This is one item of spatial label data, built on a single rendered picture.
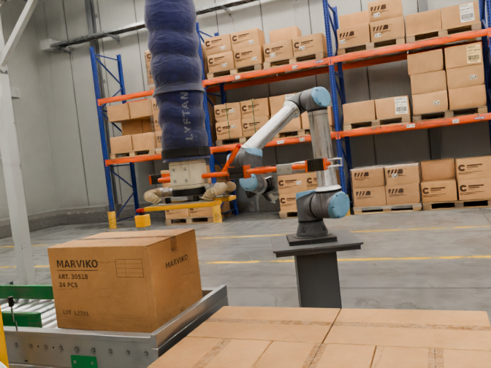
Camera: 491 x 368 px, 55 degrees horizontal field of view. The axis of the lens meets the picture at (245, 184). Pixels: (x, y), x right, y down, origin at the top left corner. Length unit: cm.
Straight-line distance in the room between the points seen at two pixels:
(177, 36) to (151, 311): 121
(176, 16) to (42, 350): 161
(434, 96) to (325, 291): 663
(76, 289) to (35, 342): 28
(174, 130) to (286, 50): 759
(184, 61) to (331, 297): 158
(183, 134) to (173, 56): 34
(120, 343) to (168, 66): 120
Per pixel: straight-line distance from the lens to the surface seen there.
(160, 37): 217
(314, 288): 283
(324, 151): 265
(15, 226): 530
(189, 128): 211
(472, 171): 910
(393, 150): 1038
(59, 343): 236
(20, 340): 253
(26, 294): 328
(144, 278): 214
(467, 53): 917
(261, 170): 203
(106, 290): 230
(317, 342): 192
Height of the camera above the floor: 127
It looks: 3 degrees down
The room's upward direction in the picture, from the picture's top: 6 degrees counter-clockwise
